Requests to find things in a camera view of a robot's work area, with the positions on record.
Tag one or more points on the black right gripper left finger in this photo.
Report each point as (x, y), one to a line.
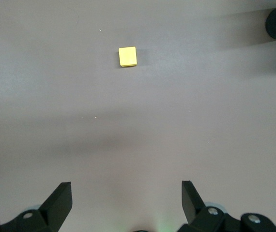
(53, 210)

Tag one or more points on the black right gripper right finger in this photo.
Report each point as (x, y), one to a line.
(196, 212)

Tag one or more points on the yellow block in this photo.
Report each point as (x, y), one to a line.
(127, 56)

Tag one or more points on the brown table cover mat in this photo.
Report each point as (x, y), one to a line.
(138, 120)

